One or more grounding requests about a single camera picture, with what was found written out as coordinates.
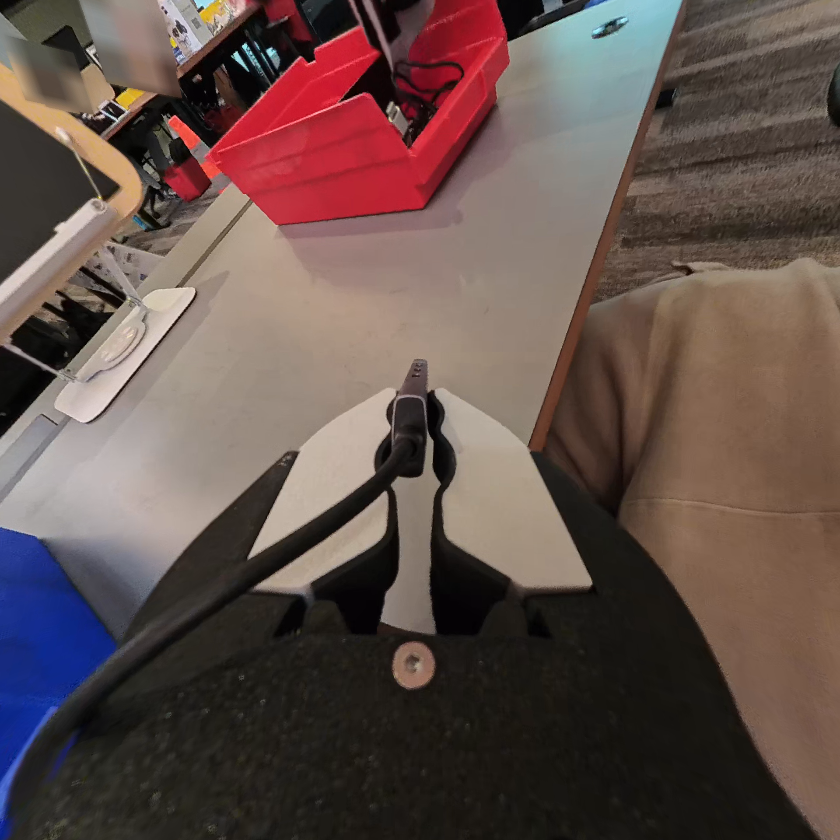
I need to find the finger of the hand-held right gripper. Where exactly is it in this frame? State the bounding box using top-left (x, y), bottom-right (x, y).
top-left (351, 0), bottom-right (435, 70)

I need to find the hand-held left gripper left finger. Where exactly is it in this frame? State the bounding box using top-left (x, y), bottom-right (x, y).
top-left (248, 387), bottom-right (400, 632)

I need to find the blue plastic bin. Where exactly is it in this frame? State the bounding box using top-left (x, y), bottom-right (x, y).
top-left (0, 528), bottom-right (120, 785)

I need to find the black usb cable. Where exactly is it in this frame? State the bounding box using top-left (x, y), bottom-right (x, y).
top-left (390, 59), bottom-right (466, 148)

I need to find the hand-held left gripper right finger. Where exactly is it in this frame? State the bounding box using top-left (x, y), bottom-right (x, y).
top-left (430, 388), bottom-right (593, 634)

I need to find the dark grey usb hub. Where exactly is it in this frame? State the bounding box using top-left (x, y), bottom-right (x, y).
top-left (13, 359), bottom-right (435, 811)

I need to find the white folding stand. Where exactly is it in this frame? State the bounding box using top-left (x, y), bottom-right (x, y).
top-left (0, 128), bottom-right (196, 424)

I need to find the red plastic bin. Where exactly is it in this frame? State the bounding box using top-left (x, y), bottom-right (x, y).
top-left (209, 0), bottom-right (511, 226)

